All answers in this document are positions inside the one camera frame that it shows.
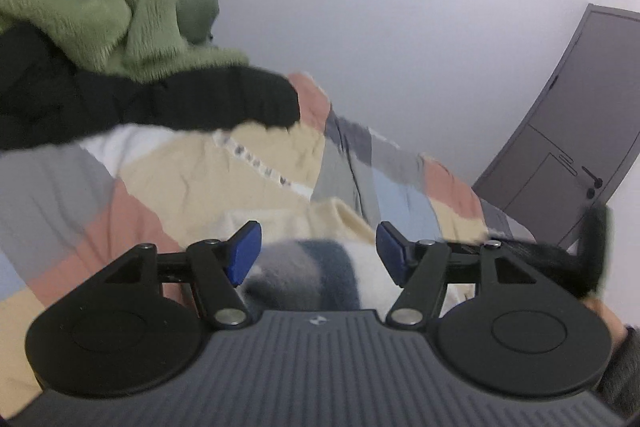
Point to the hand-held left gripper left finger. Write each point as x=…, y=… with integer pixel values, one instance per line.
x=245, y=254

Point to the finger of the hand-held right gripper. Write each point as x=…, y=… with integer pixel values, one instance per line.
x=550, y=257

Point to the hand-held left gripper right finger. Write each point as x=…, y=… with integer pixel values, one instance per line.
x=392, y=254

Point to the cream sweater with blue stripes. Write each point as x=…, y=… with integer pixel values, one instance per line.
x=320, y=277

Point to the person's right forearm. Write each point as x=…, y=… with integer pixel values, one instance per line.
x=625, y=382

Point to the person's right hand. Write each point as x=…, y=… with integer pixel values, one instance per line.
x=612, y=329

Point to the patchwork bed quilt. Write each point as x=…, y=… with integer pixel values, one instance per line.
x=175, y=177

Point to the grey door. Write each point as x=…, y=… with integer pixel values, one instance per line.
x=585, y=107

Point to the black garment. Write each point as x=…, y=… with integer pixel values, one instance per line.
x=150, y=107

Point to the green fleece garment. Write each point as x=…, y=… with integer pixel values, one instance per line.
x=90, y=7

